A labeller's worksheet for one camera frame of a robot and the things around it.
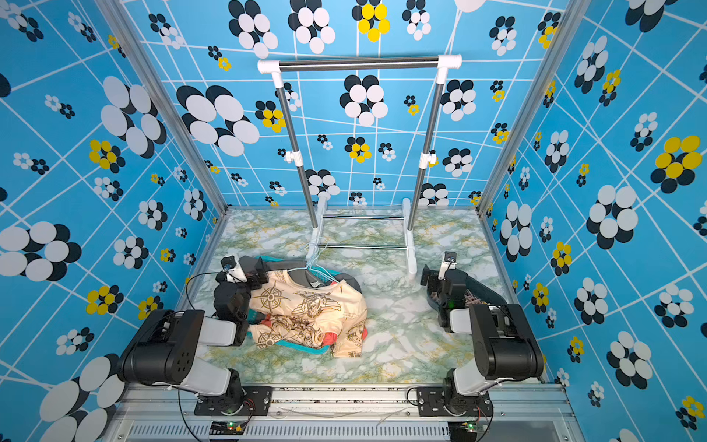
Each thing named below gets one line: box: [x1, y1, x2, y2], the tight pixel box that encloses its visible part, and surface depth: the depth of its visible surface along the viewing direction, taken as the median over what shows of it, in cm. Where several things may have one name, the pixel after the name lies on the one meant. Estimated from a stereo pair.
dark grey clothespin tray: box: [462, 271, 507, 305], surface depth 91 cm
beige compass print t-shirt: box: [249, 268, 369, 359], surface depth 81 cm
